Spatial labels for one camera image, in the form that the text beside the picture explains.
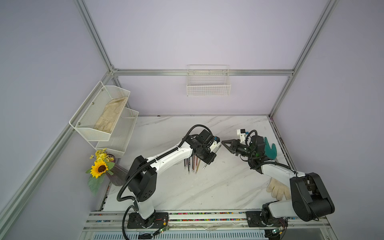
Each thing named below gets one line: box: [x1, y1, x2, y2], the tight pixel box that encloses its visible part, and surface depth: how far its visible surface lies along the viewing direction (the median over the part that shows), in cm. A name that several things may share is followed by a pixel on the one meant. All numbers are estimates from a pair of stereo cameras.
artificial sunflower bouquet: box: [85, 148, 115, 196], surface depth 67 cm
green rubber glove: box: [264, 137, 277, 160], surface depth 103 cm
